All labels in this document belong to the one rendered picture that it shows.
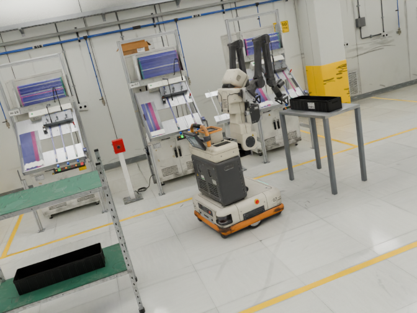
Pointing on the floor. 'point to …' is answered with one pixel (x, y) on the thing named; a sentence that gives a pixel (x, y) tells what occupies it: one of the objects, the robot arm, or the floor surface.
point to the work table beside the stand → (325, 139)
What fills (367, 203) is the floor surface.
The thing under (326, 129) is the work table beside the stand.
